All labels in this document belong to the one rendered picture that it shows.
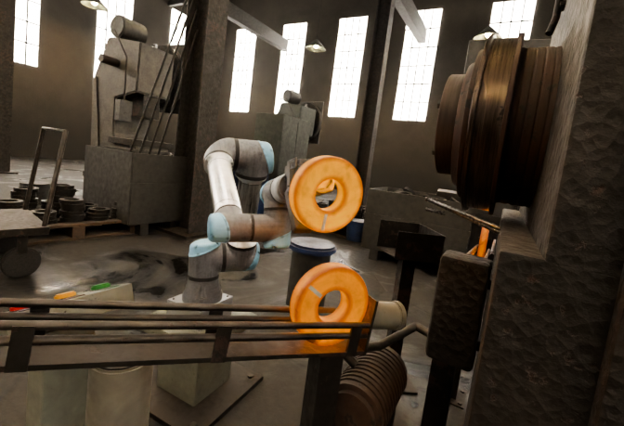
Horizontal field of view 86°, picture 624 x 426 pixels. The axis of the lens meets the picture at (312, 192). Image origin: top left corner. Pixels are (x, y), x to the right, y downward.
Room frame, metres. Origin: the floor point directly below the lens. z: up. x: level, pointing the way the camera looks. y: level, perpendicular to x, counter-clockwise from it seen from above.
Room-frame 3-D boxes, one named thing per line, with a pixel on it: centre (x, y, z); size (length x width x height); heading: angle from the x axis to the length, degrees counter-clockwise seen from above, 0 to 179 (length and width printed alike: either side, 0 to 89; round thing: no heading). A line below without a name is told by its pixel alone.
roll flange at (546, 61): (0.90, -0.54, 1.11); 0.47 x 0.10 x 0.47; 151
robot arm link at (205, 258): (1.28, 0.38, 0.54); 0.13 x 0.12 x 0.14; 114
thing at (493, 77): (0.94, -0.46, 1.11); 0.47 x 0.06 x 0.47; 151
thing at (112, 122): (5.65, 3.01, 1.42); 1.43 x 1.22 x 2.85; 66
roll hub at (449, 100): (0.99, -0.38, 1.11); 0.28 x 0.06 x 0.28; 151
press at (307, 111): (9.11, 0.60, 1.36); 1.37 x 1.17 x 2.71; 51
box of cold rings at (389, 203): (3.67, -1.22, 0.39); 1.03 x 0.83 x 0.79; 65
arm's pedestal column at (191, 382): (1.28, 0.38, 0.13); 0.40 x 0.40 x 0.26; 64
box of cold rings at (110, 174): (3.93, 1.79, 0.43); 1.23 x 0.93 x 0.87; 149
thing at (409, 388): (1.51, -0.46, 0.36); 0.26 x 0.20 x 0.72; 6
